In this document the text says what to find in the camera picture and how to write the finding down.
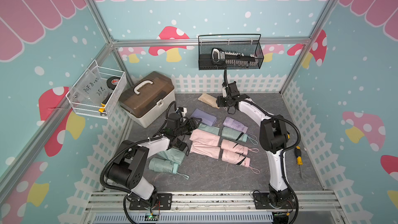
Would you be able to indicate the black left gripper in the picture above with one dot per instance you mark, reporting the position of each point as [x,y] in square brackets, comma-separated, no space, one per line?
[193,126]

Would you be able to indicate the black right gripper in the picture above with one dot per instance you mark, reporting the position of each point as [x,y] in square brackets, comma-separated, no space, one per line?
[219,101]

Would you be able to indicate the black umbrella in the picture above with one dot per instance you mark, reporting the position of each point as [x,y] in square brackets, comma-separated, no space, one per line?
[182,146]

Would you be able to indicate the pink sleeve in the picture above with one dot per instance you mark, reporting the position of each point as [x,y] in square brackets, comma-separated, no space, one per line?
[206,150]
[204,137]

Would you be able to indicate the beige sleeved umbrella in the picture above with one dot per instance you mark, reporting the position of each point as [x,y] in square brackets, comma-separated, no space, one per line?
[209,100]

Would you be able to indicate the lilac sleeved umbrella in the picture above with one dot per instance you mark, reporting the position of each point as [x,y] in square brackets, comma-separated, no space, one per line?
[234,124]

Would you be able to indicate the mint green sleeve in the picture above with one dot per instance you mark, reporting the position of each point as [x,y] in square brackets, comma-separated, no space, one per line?
[209,129]
[173,154]

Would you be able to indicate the lilac sleeve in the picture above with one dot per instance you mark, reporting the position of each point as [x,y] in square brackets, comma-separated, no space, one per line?
[207,119]

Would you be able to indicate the mint green sleeved umbrella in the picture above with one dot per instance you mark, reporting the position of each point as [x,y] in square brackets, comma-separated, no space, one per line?
[234,135]

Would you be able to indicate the pink sleeved umbrella front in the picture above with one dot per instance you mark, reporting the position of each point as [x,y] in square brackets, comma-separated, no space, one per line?
[237,148]

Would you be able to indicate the pink sleeved umbrella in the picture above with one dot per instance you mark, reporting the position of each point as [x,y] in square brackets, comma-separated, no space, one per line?
[237,148]
[238,159]

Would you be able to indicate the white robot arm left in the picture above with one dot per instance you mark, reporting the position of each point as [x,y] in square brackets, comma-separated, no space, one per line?
[125,170]

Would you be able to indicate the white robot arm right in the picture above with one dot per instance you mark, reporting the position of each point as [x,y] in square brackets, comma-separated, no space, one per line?
[277,135]

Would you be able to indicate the brown lidded white toolbox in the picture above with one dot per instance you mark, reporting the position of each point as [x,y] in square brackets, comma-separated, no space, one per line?
[148,99]

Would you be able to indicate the socket set in basket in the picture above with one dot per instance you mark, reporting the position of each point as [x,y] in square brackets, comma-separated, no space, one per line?
[232,59]

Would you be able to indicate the yellow black tool in bin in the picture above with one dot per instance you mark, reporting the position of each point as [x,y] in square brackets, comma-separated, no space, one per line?
[102,109]

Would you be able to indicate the black tape roll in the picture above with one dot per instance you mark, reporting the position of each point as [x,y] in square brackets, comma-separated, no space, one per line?
[113,82]

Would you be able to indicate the black wire wall basket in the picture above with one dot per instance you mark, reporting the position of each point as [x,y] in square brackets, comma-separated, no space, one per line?
[230,51]

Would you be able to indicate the yellow handled screwdriver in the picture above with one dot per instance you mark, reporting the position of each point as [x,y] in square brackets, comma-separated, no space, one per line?
[298,155]

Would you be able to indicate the clear acrylic wall bin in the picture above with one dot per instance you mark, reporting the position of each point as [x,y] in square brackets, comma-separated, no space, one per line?
[88,92]

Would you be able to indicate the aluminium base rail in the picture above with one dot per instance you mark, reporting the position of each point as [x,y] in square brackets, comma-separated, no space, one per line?
[218,207]

